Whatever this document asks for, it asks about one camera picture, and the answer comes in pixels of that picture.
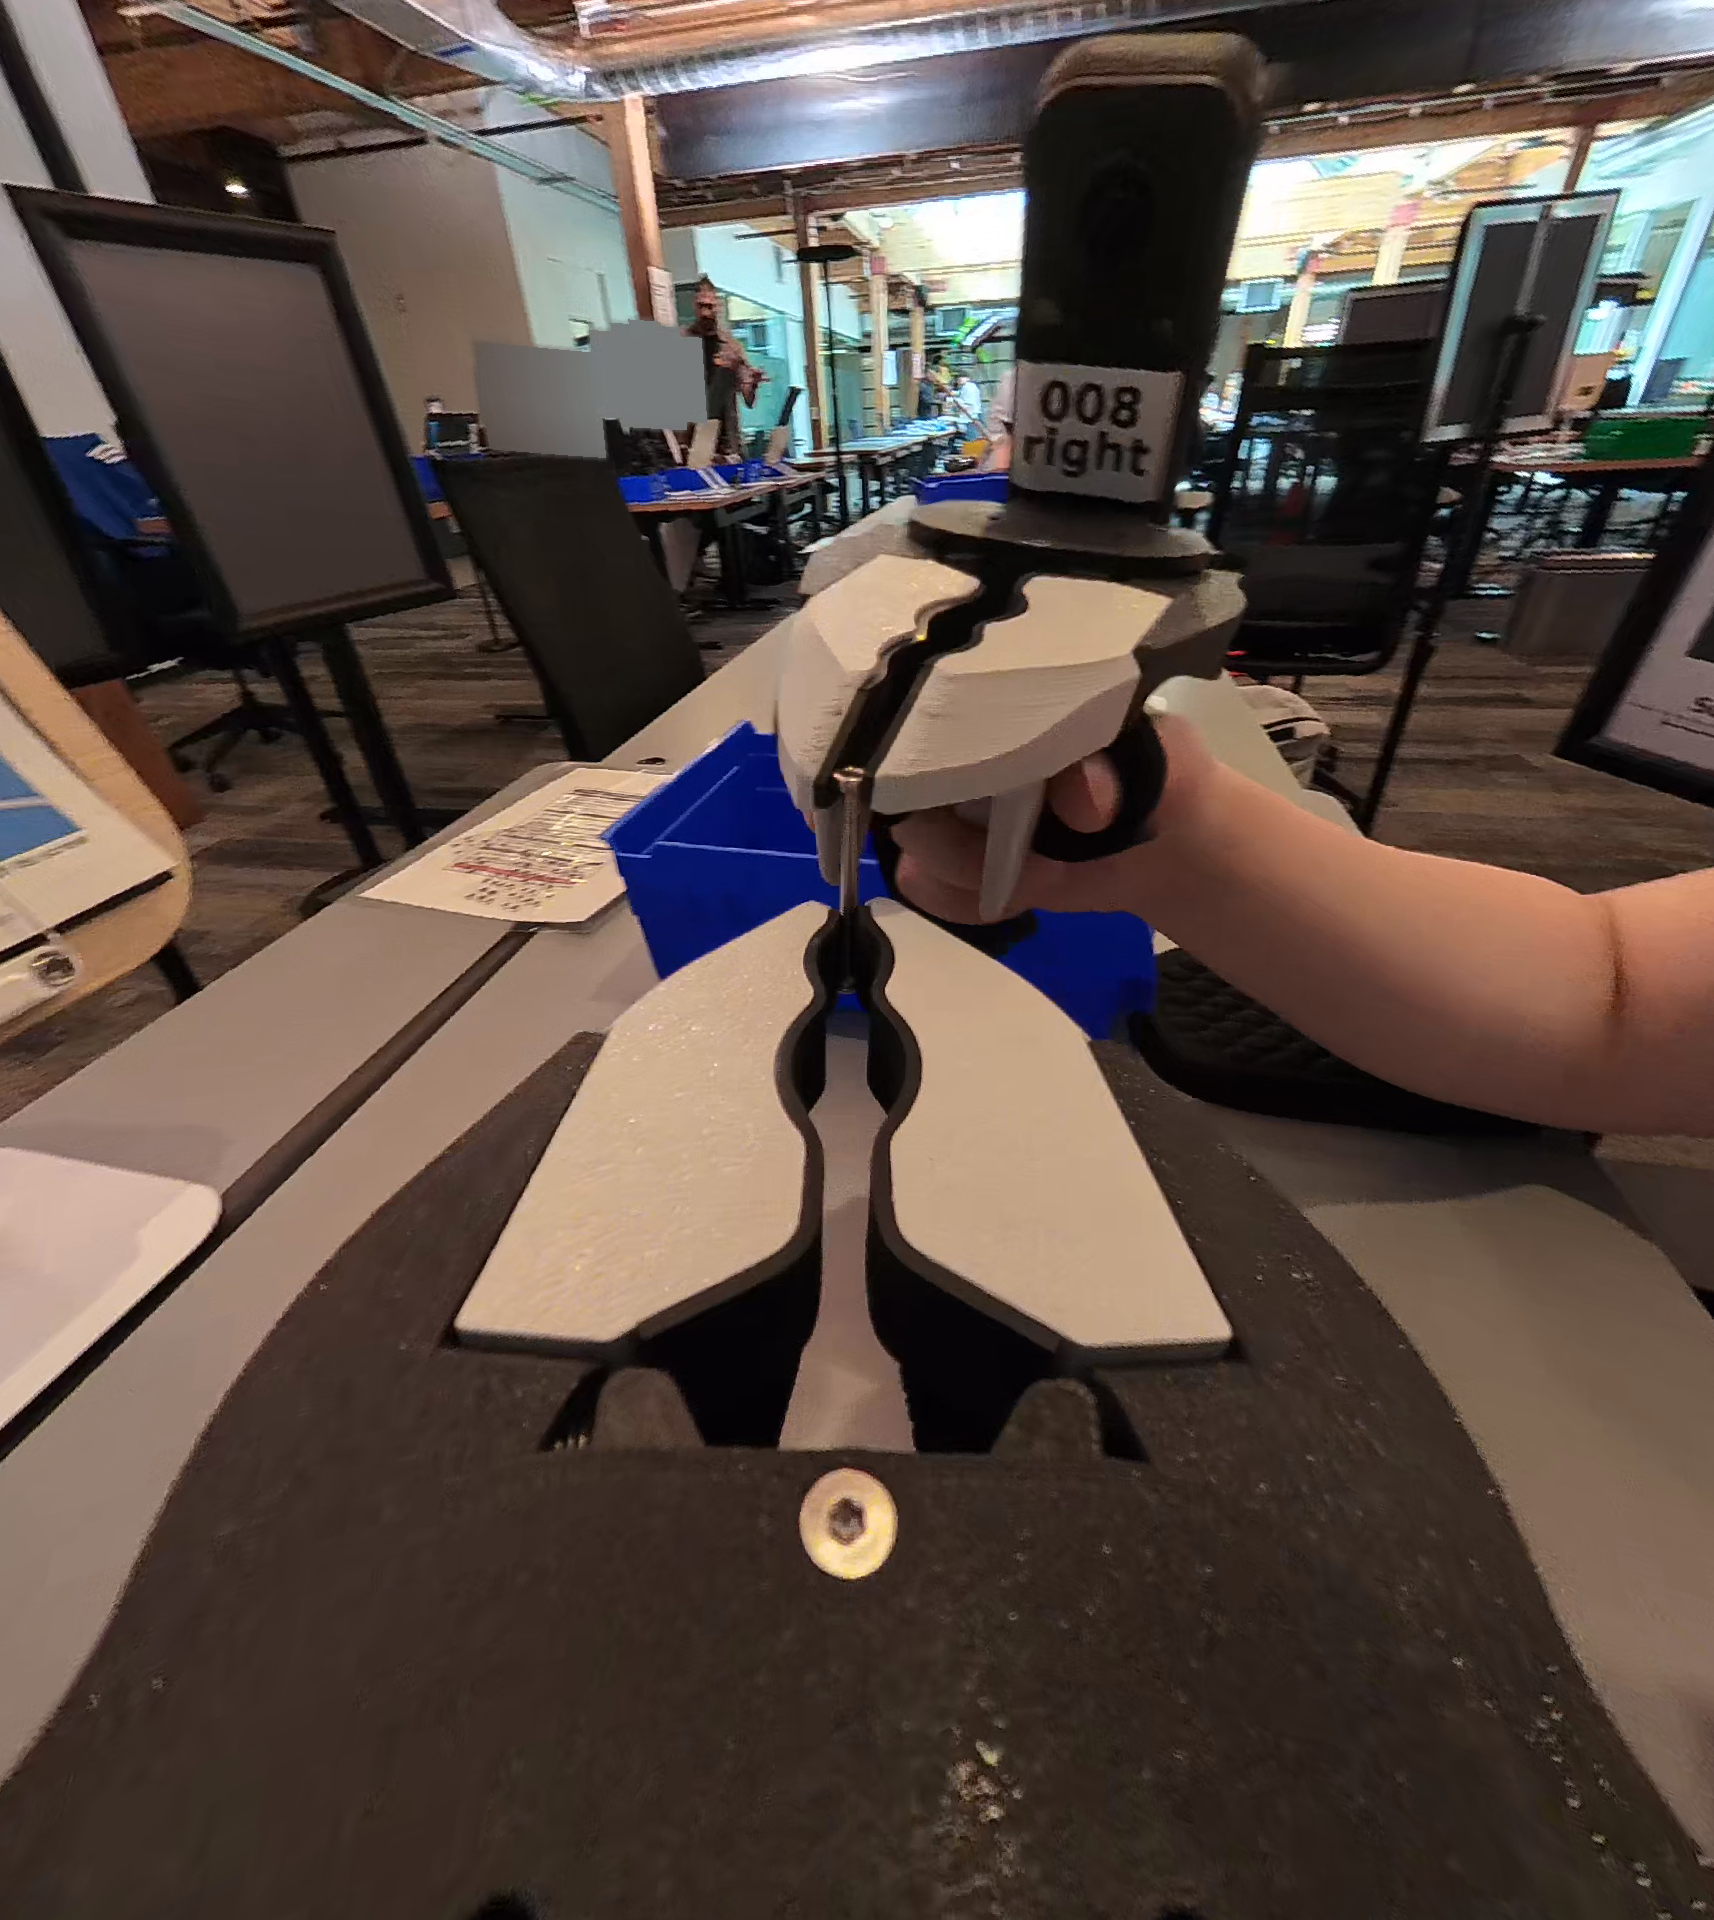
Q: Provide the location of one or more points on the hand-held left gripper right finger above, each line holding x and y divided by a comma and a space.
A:
1036, 1201

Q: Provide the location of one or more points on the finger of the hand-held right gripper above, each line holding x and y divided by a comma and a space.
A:
842, 661
1006, 691

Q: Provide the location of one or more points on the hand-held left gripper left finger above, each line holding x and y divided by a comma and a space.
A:
663, 1185

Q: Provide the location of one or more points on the steel bolt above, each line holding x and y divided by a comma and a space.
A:
850, 885

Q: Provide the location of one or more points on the person's right forearm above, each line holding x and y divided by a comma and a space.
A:
1473, 960

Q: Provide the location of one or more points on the person's right hand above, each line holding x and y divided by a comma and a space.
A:
1203, 825

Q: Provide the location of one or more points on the black wrist rest pad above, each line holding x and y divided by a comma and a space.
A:
1246, 1050

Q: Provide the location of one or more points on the blue plastic bin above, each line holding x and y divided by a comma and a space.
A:
707, 885

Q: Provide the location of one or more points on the printed paper sheet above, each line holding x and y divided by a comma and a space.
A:
526, 854

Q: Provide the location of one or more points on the green plastic bin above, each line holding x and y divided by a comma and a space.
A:
1653, 435

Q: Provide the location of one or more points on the grey waste bin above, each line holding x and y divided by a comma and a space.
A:
1577, 608

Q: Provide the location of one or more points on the white board stand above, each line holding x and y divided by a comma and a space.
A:
76, 1274

